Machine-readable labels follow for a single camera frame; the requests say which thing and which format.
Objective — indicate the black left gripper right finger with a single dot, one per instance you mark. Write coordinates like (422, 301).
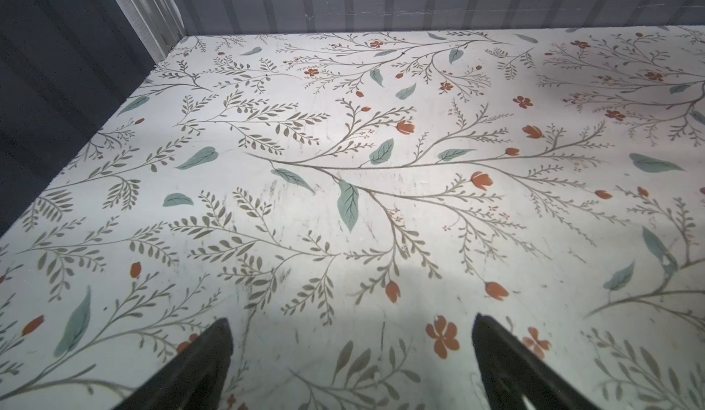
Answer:
(514, 378)

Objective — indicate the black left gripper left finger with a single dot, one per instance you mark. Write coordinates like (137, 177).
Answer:
(194, 379)

